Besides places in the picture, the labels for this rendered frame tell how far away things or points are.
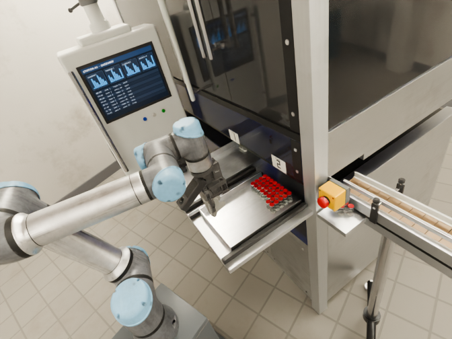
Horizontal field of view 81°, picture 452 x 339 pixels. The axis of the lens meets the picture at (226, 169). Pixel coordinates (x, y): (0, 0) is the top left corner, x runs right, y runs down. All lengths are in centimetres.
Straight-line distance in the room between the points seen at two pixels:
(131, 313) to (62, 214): 37
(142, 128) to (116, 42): 47
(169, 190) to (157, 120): 111
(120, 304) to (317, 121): 79
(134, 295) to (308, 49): 83
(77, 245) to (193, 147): 43
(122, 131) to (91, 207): 106
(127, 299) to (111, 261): 12
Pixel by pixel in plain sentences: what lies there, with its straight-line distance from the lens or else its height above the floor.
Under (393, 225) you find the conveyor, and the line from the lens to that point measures 105.
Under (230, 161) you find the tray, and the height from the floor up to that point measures 88.
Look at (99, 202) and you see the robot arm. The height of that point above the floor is 137.
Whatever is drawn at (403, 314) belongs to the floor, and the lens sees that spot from 193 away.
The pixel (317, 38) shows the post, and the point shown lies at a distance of 78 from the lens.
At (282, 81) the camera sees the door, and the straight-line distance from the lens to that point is 90.
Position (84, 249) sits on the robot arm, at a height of 116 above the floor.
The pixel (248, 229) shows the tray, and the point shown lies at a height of 88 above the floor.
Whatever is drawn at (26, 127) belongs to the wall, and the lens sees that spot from 319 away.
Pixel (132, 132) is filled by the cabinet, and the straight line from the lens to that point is 167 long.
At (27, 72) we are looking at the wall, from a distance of 317.
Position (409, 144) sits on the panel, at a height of 88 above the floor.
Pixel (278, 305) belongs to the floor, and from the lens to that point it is 188.
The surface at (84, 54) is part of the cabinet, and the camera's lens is 155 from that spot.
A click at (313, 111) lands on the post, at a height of 132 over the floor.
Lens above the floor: 170
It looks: 36 degrees down
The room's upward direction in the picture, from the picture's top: 16 degrees counter-clockwise
